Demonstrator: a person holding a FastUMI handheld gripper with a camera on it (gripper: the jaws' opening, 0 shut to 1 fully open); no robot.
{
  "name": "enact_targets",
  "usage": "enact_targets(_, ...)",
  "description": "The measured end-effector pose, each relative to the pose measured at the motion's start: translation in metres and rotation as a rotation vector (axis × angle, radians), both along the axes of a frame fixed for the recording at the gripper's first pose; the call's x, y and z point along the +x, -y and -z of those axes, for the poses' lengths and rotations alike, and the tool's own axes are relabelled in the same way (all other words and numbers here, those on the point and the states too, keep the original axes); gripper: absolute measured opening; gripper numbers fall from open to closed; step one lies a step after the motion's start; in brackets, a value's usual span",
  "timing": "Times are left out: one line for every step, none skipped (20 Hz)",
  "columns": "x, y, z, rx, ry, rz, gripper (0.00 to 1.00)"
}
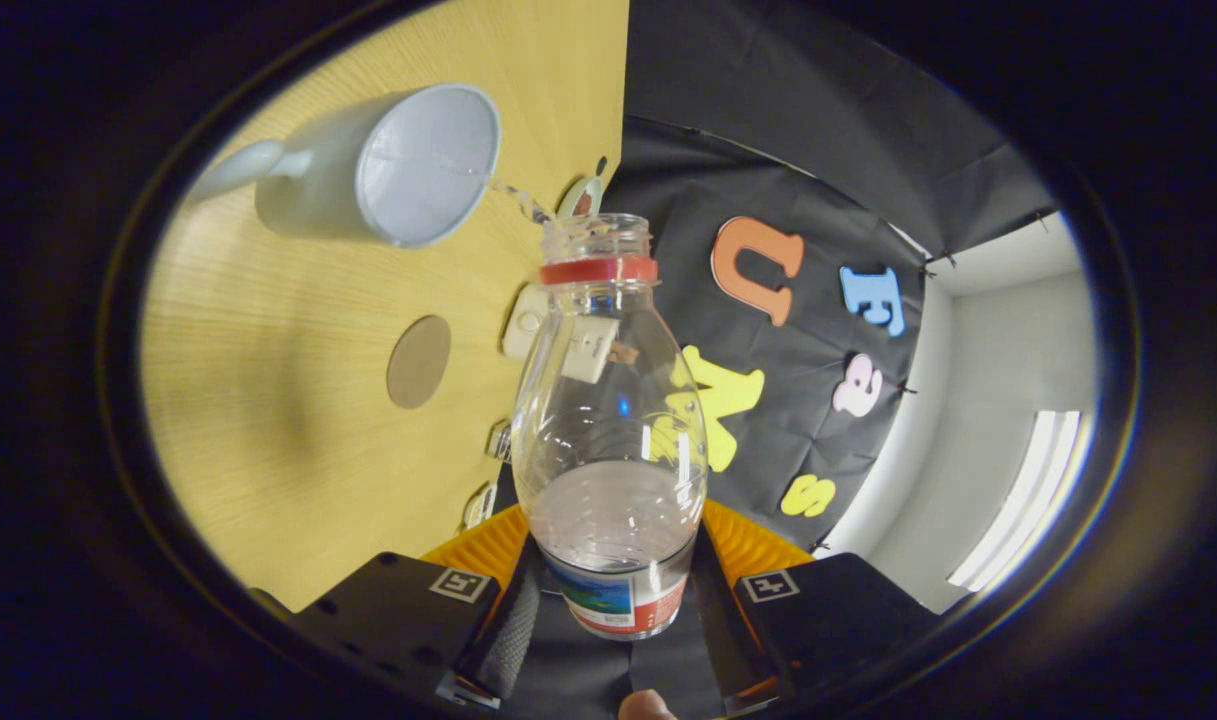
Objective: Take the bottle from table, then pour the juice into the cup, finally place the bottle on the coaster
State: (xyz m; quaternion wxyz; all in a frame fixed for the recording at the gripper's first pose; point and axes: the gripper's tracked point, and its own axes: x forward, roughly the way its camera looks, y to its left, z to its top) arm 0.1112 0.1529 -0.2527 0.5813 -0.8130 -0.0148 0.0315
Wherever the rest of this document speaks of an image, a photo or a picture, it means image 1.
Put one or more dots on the pale green plate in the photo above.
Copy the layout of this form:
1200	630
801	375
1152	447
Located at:
575	198

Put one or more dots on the white toaster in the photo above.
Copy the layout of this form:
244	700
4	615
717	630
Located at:
524	322

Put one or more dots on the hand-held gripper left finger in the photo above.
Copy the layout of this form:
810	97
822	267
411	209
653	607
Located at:
503	640

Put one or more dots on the long ceiling light panel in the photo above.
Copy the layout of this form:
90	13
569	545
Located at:
1023	500

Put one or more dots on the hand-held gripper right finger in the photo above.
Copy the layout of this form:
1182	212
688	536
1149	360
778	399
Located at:
723	640

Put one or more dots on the wooden table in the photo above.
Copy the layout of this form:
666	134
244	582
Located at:
268	400

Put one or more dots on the clear plastic juice bottle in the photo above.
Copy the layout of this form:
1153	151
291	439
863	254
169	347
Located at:
608	500

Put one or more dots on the white divided snack tray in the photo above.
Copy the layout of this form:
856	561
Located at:
480	505

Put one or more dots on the white cup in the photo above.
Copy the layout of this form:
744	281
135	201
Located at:
418	170

